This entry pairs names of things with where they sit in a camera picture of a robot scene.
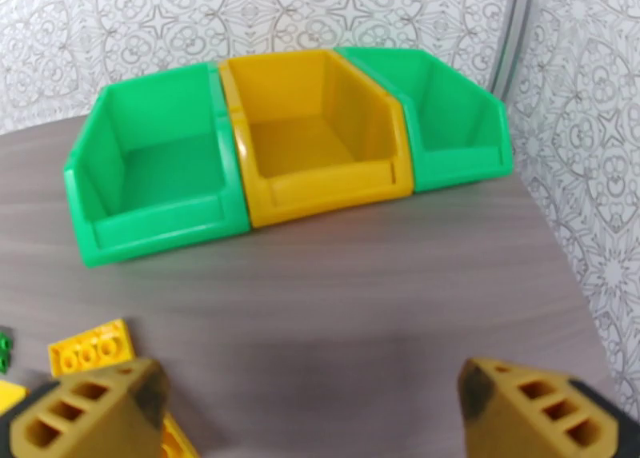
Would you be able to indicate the yellow curved lego brick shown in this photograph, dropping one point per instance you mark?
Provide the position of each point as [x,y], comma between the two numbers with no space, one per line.
[175,444]

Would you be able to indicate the yellow square lego brick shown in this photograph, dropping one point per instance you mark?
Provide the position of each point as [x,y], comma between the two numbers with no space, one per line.
[9,394]

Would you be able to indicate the green square lego brick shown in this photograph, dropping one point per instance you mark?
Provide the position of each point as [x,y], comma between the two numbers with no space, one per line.
[4,344]

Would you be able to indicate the yellow lego plate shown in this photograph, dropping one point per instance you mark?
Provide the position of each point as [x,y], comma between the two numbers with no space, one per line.
[90,346]

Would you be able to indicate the yellow plastic storage bin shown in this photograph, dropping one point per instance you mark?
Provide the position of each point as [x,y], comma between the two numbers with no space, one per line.
[310,192]

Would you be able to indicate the green plastic storage bin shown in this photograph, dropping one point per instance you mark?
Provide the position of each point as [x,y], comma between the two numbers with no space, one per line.
[150,232]
[460,167]

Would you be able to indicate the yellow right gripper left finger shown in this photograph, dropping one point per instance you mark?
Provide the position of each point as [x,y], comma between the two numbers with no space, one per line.
[90,421]

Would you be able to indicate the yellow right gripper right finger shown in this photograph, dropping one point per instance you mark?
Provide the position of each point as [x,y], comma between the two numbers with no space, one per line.
[525,421]

